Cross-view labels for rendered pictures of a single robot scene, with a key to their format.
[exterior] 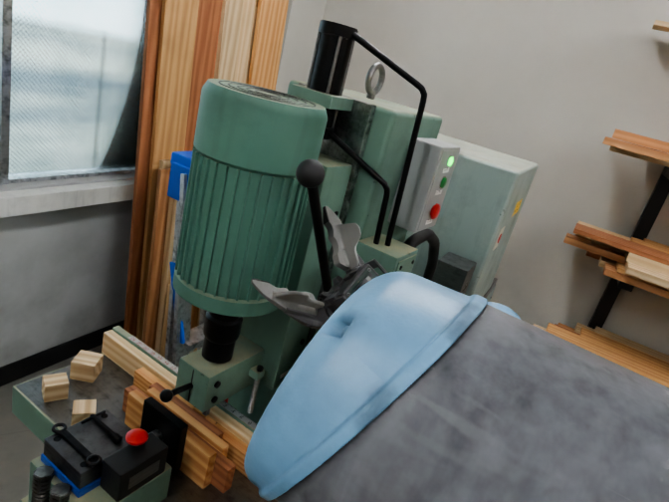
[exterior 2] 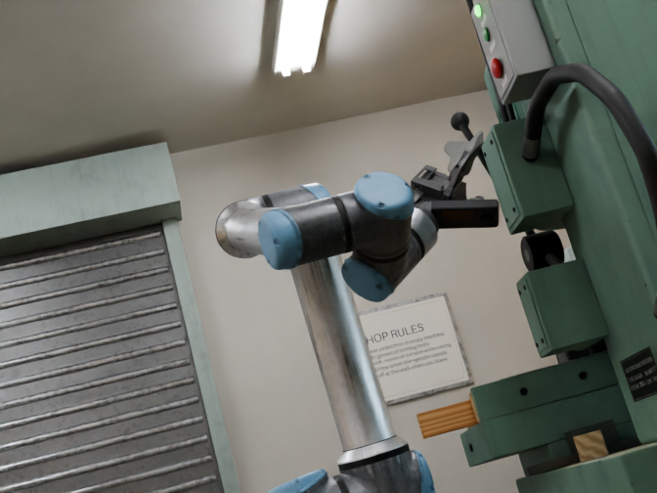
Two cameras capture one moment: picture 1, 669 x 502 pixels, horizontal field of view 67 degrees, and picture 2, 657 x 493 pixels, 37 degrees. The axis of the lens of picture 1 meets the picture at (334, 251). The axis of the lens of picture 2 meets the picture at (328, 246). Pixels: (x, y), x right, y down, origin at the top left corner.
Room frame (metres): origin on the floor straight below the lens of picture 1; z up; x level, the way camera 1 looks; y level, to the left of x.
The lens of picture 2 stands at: (1.84, -1.15, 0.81)
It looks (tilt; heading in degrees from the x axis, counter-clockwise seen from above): 15 degrees up; 146
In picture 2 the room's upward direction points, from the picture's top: 16 degrees counter-clockwise
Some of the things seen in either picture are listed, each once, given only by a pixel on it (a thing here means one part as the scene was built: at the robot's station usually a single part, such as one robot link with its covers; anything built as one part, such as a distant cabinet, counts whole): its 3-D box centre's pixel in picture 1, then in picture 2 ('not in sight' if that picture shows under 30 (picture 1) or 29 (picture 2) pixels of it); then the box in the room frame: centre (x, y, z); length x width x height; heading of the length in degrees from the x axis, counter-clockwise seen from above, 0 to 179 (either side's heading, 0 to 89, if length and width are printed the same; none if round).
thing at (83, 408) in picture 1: (83, 416); not in sight; (0.67, 0.34, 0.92); 0.04 x 0.04 x 0.04; 27
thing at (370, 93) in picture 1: (374, 81); not in sight; (0.98, 0.01, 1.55); 0.06 x 0.02 x 0.07; 152
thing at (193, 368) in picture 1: (221, 374); not in sight; (0.74, 0.13, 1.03); 0.14 x 0.07 x 0.09; 152
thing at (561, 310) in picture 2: not in sight; (559, 308); (0.81, -0.08, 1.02); 0.09 x 0.07 x 0.12; 62
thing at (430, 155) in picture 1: (424, 184); (511, 38); (0.94, -0.13, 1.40); 0.10 x 0.06 x 0.16; 152
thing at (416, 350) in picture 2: not in sight; (396, 352); (-1.87, 1.59, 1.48); 0.64 x 0.02 x 0.46; 66
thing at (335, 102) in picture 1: (328, 82); not in sight; (0.85, 0.08, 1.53); 0.08 x 0.08 x 0.17; 62
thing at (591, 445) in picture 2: not in sight; (591, 446); (0.76, -0.06, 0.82); 0.04 x 0.04 x 0.04; 43
